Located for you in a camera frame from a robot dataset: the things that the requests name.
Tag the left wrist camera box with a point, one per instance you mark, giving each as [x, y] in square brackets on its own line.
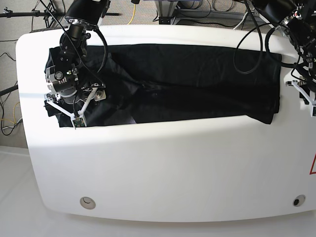
[312, 110]

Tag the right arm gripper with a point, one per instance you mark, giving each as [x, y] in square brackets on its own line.
[74, 105]

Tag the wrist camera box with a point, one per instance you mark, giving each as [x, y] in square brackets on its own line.
[312, 110]
[78, 122]

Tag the grey aluminium frame post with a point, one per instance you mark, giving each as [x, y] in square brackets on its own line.
[165, 9]

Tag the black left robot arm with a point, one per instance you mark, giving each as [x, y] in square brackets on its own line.
[297, 20]

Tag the left table grommet hole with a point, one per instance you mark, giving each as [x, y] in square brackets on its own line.
[87, 203]

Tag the table grommet hole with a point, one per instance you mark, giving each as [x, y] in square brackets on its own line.
[87, 203]
[299, 200]

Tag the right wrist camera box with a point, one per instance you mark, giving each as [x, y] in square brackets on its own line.
[78, 122]

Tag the black tripod bar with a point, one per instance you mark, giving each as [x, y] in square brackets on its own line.
[40, 14]

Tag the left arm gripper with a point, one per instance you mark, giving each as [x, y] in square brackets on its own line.
[304, 92]

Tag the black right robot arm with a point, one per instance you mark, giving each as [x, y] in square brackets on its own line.
[71, 83]

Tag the right table grommet hole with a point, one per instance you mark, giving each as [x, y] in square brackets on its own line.
[299, 200]

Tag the black T-shirt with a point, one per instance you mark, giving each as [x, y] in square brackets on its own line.
[167, 82]

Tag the red triangle warning sticker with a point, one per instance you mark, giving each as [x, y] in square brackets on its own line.
[313, 167]

